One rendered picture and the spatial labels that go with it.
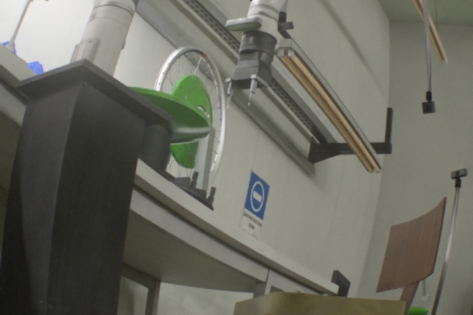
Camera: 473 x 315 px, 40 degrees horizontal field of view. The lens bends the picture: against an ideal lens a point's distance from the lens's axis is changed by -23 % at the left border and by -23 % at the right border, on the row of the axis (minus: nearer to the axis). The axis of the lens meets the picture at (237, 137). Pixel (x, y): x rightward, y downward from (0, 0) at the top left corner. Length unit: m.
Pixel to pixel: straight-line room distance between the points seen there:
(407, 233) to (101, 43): 0.98
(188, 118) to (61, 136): 0.71
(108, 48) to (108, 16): 0.07
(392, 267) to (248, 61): 0.65
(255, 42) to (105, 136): 0.58
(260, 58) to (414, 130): 5.17
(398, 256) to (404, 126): 5.00
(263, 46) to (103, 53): 0.51
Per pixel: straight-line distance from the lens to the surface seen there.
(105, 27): 1.35
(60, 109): 1.23
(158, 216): 1.96
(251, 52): 1.73
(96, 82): 1.23
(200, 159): 2.66
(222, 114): 2.98
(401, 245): 1.92
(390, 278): 1.91
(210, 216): 2.07
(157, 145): 1.86
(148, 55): 3.55
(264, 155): 4.52
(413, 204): 6.56
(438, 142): 6.71
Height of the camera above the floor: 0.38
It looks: 20 degrees up
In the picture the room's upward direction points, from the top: 11 degrees clockwise
